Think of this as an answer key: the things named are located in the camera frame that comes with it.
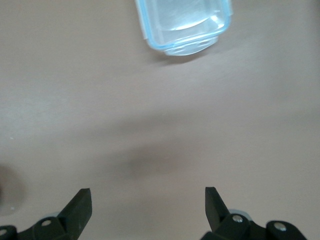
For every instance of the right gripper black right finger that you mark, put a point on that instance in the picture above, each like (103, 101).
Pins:
(217, 217)

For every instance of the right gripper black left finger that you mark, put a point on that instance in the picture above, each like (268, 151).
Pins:
(72, 217)

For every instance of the brown table cover mat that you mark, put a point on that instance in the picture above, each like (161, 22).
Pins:
(75, 100)

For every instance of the clear plastic food container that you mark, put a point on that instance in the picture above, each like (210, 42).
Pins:
(185, 22)

